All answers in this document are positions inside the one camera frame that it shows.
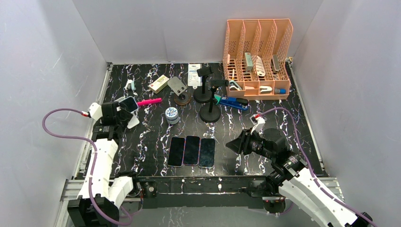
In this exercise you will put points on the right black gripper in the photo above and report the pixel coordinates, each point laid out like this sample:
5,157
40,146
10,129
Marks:
241,143

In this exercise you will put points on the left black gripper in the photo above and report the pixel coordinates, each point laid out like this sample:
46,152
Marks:
125,118

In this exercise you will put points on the black phone stand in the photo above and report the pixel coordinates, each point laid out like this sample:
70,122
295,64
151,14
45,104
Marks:
209,114
202,94

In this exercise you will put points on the black smartphone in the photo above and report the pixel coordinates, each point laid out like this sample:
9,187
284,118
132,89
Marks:
191,151

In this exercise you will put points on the purple smartphone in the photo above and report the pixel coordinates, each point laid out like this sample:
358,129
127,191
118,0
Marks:
176,152

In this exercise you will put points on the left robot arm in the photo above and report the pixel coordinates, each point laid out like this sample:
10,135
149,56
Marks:
99,200

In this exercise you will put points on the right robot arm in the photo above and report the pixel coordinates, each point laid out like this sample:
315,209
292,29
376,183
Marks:
292,178

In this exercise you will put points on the white phone stand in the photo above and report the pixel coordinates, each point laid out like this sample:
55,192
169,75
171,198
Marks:
135,120

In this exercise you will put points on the light blue smartphone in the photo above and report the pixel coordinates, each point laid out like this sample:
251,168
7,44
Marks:
129,104

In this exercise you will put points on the white teal clip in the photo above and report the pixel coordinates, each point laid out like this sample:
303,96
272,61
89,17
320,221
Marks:
129,88

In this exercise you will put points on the pink marker pen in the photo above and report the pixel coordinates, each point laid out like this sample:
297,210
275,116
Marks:
149,102

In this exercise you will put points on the blue stapler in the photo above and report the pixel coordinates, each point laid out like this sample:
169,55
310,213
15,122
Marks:
235,102

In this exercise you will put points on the white cardboard box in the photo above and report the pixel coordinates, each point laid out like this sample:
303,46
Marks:
159,84

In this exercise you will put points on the green small box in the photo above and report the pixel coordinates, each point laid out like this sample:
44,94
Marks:
217,99

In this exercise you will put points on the blue capped tube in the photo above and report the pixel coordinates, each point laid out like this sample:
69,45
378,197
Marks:
279,91

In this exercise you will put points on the white item in organizer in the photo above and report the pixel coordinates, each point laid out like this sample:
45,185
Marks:
260,70

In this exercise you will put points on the grey item in organizer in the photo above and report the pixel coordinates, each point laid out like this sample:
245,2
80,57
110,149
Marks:
248,62

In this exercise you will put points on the dark item in organizer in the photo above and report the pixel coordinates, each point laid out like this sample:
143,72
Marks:
275,65

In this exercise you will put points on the white blister pack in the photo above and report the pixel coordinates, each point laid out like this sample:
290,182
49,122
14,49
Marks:
194,80

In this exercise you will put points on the orange file organizer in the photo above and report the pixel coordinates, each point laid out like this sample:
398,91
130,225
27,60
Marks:
260,37

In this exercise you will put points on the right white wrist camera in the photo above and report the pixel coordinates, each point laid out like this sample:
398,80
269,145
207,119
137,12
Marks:
258,123

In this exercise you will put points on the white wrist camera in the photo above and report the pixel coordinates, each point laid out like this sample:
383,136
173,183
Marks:
94,112
258,123

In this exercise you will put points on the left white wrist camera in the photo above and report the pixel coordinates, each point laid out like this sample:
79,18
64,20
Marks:
94,112

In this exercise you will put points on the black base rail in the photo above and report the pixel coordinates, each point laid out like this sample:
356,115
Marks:
207,191

